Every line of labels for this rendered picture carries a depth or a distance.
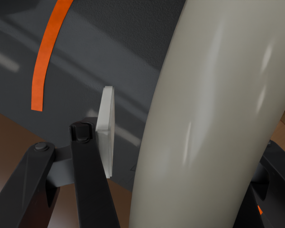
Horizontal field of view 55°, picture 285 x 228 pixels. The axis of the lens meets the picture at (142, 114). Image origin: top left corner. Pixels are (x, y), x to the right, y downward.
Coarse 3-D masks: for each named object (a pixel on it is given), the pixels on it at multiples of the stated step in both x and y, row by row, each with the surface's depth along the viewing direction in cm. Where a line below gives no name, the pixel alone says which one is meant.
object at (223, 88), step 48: (192, 0) 6; (240, 0) 5; (192, 48) 5; (240, 48) 5; (192, 96) 6; (240, 96) 5; (144, 144) 7; (192, 144) 6; (240, 144) 6; (144, 192) 7; (192, 192) 6; (240, 192) 6
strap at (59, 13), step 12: (60, 0) 96; (72, 0) 96; (60, 12) 97; (48, 24) 99; (60, 24) 99; (48, 36) 101; (48, 48) 103; (36, 60) 105; (48, 60) 105; (36, 72) 107; (36, 84) 109; (36, 96) 111; (36, 108) 113
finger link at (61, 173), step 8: (88, 120) 16; (96, 120) 16; (56, 152) 13; (64, 152) 13; (56, 160) 13; (64, 160) 13; (56, 168) 13; (64, 168) 13; (72, 168) 13; (48, 176) 13; (56, 176) 13; (64, 176) 13; (72, 176) 13; (48, 184) 13; (56, 184) 13; (64, 184) 13
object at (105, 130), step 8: (104, 88) 20; (112, 88) 20; (104, 96) 18; (112, 96) 18; (104, 104) 17; (112, 104) 17; (104, 112) 16; (112, 112) 16; (104, 120) 15; (112, 120) 16; (96, 128) 14; (104, 128) 14; (112, 128) 16; (96, 136) 14; (104, 136) 14; (112, 136) 16; (104, 144) 14; (112, 144) 16; (104, 152) 14; (112, 152) 16; (104, 160) 14; (112, 160) 16; (104, 168) 14
